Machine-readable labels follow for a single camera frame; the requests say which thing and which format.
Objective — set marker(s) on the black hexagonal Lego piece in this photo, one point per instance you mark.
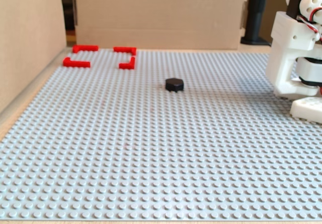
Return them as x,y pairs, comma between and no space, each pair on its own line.
174,84

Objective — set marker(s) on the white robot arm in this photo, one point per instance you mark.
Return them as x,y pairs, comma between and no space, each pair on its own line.
281,58

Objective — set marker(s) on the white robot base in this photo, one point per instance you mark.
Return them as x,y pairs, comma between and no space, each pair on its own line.
307,109

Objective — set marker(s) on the grey Lego baseplate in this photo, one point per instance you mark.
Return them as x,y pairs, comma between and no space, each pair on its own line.
151,146

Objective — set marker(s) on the red L-shaped Lego brick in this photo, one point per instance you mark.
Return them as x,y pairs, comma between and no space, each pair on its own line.
124,49
127,66
86,48
78,64

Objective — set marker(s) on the black pole stand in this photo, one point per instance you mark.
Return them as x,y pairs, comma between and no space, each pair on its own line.
256,7

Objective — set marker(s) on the cardboard side panel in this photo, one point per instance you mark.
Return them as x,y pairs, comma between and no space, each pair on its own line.
30,32

